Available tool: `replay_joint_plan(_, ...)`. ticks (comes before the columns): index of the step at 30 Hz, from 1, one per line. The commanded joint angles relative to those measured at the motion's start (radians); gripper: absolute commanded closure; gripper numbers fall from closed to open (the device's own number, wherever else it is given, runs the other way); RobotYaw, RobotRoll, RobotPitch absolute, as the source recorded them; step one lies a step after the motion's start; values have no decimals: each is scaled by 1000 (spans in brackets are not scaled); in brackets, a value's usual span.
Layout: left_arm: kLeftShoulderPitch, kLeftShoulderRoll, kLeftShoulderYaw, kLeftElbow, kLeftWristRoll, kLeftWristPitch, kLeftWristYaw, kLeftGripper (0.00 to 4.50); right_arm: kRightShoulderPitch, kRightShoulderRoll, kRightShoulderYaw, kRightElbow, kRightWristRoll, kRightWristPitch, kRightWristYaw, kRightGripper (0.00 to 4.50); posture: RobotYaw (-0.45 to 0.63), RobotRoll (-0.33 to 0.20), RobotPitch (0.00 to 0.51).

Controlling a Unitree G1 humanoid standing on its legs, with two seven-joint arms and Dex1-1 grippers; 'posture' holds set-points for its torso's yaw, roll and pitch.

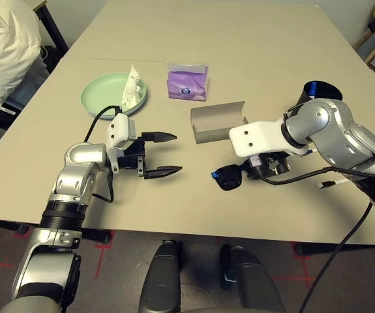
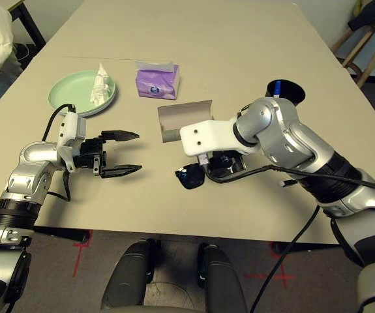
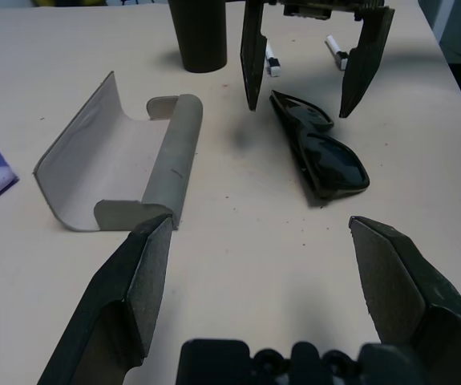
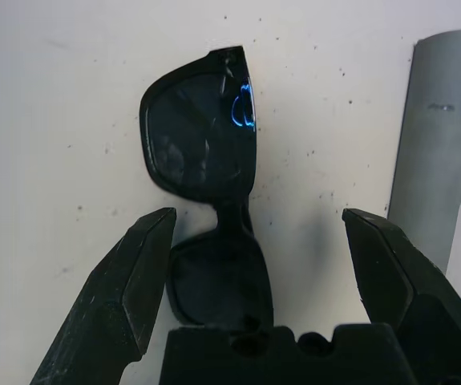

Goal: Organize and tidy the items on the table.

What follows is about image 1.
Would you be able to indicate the blue marker pen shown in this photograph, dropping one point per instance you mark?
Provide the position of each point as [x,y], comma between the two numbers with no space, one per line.
[312,89]

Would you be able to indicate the grey glasses case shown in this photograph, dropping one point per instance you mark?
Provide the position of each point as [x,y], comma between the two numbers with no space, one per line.
[216,124]

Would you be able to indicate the black sunglasses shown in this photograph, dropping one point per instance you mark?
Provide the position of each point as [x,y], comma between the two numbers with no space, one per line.
[229,176]

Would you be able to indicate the white tissue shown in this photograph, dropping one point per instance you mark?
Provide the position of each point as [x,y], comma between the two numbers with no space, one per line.
[132,88]

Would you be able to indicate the grey robot left leg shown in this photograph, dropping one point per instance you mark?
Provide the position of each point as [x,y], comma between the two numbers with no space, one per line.
[161,277]

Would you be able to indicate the grey robot leg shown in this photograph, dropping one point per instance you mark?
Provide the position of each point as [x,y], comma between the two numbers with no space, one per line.
[252,280]
[161,277]

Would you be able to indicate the grey robot right leg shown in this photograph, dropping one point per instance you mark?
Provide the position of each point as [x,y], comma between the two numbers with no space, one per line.
[252,280]

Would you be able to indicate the purple tissue pack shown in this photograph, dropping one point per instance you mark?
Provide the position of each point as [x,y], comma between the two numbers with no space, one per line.
[187,83]

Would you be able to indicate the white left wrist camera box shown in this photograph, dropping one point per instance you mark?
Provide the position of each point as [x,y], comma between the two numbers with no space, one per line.
[118,130]

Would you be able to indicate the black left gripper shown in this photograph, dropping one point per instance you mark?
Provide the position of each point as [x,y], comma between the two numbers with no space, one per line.
[133,158]

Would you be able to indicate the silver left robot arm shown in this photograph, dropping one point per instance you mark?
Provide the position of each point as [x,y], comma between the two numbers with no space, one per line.
[76,169]

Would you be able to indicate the green plastic plate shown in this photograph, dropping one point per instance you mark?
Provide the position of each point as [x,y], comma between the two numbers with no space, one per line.
[104,93]

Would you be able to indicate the grey robot torso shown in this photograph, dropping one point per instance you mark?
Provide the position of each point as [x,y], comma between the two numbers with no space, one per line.
[21,306]

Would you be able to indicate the person in white jacket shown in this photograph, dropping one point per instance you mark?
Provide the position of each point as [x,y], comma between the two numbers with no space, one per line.
[4,49]

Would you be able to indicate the black-legged side desk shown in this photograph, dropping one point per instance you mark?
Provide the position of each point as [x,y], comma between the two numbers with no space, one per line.
[55,29]

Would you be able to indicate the white marker black cap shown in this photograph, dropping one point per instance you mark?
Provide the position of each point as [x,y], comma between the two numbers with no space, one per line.
[332,183]

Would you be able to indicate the black plastic cup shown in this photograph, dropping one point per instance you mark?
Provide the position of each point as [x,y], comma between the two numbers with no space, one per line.
[324,89]

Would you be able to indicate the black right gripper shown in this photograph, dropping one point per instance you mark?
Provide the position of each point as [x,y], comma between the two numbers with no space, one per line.
[268,164]

